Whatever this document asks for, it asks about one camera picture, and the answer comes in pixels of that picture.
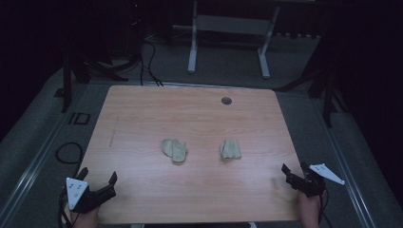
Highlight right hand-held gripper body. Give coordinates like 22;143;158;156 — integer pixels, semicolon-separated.
285;162;346;199

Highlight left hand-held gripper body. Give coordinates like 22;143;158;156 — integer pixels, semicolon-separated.
65;177;117;214

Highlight beige ankle sock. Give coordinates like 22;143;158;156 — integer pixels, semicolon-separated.
219;139;242;161
161;138;188;163

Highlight person's left hand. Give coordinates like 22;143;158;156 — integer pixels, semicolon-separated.
69;204;101;228

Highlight person's right hand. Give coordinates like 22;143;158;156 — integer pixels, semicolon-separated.
297;191;322;228

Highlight black metal stand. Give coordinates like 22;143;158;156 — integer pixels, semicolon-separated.
308;69;350;129
53;47;93;114

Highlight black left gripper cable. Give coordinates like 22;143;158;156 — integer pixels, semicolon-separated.
57;186;73;228

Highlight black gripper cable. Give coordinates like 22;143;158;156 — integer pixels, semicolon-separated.
57;186;73;228
318;187;335;228

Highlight black coiled floor cable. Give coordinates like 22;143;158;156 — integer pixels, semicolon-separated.
54;142;85;165

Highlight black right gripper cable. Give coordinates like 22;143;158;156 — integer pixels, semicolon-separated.
318;187;335;228

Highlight silver floor rail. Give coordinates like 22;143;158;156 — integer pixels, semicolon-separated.
308;94;378;228
0;83;110;227

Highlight black cables on floor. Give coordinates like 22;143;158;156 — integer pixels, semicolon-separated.
138;37;164;87

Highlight white metal desk frame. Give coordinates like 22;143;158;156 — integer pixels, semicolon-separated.
186;0;281;80

